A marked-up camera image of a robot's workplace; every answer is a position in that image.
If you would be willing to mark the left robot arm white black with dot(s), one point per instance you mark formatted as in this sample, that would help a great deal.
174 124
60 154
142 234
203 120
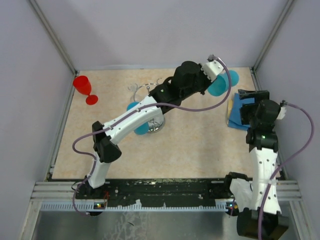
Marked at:
189 78

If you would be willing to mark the aluminium corner post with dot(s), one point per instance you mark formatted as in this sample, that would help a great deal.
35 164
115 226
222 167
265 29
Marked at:
53 36
287 9

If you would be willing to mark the right aluminium corner post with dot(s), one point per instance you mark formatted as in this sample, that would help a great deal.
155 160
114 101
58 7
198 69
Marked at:
287 9

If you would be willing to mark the left aluminium corner post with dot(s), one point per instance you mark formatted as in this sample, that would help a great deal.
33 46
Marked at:
53 36

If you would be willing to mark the white cable duct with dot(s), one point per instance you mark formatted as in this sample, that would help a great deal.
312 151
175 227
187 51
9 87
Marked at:
67 206

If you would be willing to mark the chrome wire glass rack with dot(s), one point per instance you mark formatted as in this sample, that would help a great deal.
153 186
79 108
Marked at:
156 123

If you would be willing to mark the blue cartoon cloth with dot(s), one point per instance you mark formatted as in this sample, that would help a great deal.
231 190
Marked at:
234 119

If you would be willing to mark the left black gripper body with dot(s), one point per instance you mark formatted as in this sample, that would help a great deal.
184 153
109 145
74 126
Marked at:
204 85

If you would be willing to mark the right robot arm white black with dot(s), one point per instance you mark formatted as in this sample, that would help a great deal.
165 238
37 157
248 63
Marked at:
255 203

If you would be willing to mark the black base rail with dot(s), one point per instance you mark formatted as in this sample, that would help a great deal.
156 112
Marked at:
159 192

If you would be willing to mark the red wine glass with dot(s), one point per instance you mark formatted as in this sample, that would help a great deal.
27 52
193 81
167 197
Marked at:
83 86

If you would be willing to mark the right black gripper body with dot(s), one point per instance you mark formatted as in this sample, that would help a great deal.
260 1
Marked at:
251 107

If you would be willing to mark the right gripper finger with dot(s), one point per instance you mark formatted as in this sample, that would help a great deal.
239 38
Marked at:
246 96
261 95

